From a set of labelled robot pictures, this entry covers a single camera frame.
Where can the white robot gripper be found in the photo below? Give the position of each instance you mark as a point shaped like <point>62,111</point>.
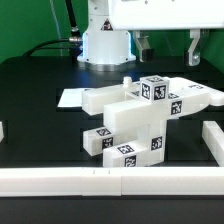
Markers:
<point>197,15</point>

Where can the white tagged cube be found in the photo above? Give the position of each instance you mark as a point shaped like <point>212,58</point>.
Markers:
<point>154,88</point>

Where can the white chair back frame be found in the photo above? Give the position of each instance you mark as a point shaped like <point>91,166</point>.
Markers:
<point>123,109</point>

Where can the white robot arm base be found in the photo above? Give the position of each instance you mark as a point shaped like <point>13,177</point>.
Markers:
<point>104,48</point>

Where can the white right rail barrier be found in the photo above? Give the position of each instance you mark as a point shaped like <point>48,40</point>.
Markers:
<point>213,136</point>

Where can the white rail barrier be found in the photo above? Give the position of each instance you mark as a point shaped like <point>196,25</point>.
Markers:
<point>213,136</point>
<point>111,181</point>
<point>1,131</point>

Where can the white front rail barrier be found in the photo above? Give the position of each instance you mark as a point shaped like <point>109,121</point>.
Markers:
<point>111,181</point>

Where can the white left rail barrier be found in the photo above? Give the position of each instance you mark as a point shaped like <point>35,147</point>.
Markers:
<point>1,131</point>

